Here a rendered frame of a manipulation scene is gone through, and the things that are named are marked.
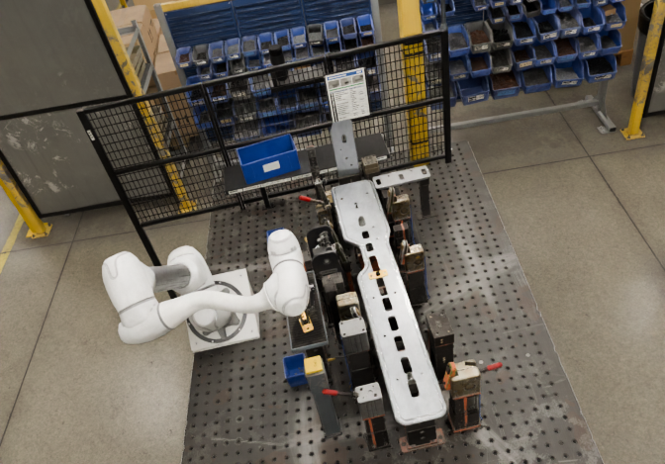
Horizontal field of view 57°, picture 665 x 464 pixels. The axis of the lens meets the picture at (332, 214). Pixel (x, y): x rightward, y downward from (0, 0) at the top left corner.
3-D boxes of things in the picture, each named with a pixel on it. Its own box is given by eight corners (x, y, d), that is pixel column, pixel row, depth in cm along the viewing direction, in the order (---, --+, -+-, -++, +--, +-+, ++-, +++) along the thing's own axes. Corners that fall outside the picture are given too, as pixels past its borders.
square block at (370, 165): (385, 214, 338) (378, 162, 314) (371, 217, 338) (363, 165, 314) (381, 205, 344) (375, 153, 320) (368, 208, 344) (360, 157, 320)
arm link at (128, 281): (190, 299, 281) (170, 256, 283) (221, 283, 279) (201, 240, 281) (108, 321, 205) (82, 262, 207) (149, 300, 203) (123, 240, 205)
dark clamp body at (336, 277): (360, 338, 278) (349, 283, 253) (332, 345, 278) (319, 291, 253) (356, 321, 286) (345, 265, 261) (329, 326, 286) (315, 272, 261)
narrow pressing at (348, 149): (359, 172, 320) (351, 119, 297) (338, 177, 319) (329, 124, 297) (359, 172, 320) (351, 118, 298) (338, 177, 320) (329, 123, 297)
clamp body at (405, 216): (418, 251, 313) (414, 201, 290) (396, 256, 313) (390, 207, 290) (414, 239, 320) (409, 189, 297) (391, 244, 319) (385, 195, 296)
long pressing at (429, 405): (456, 414, 213) (456, 412, 212) (394, 428, 212) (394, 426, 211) (371, 178, 316) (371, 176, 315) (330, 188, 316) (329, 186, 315)
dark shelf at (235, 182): (390, 158, 325) (390, 153, 323) (226, 196, 323) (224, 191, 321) (381, 136, 341) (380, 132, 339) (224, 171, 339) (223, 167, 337)
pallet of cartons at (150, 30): (225, 139, 547) (189, 31, 477) (137, 158, 546) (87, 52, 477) (224, 75, 637) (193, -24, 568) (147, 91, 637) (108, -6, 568)
